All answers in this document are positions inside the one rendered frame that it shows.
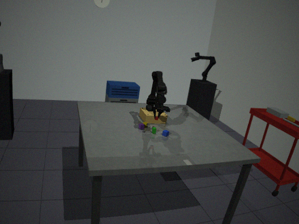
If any blue block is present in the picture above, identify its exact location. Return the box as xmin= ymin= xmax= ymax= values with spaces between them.
xmin=162 ymin=130 xmax=169 ymax=137

